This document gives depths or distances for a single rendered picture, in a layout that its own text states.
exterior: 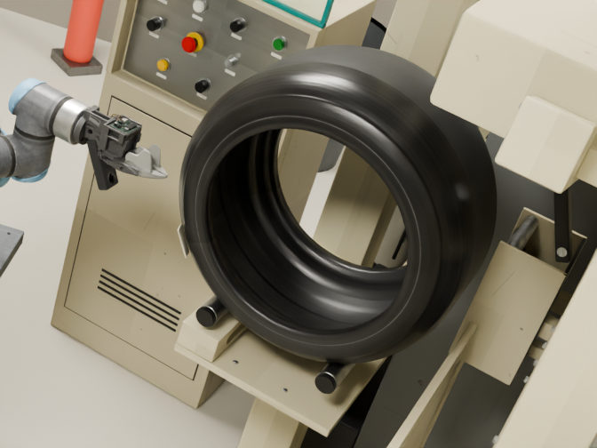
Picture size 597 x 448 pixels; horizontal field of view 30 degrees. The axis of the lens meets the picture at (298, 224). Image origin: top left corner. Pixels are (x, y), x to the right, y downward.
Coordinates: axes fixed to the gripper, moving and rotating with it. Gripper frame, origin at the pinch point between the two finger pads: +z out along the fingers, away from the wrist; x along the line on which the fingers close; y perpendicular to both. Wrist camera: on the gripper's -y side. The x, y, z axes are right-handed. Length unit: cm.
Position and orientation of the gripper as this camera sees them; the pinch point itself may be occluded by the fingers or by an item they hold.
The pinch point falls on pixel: (160, 177)
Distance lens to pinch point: 233.7
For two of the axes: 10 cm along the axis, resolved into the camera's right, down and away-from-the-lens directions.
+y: 2.8, -8.1, -5.1
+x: 4.2, -3.7, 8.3
